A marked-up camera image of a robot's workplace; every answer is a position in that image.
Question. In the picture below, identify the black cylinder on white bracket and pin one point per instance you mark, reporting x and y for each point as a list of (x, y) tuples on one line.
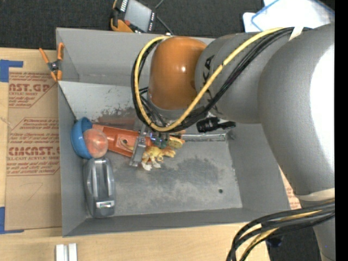
[(210, 124)]

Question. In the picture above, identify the tan round disc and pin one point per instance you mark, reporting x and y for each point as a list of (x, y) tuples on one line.
[(176, 143)]

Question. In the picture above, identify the grey tape dispenser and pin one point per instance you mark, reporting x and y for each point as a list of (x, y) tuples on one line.
[(99, 186)]

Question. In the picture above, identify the orange flat block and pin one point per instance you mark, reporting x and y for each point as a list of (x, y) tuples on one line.
[(117, 140)]

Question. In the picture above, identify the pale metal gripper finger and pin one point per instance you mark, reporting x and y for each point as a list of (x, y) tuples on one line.
[(134, 156), (141, 152)]

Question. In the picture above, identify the blue bowl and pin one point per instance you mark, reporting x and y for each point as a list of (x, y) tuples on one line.
[(77, 136)]

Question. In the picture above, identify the yellow toy animal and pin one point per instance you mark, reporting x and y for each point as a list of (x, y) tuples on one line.
[(156, 154)]

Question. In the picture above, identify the brown cardboard board red print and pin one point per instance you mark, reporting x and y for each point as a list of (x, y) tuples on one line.
[(30, 135)]

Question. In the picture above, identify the grey metal bin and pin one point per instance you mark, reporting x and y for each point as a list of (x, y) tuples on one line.
[(174, 189)]

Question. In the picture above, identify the orange-pink peach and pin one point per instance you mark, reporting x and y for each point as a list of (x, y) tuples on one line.
[(95, 143)]

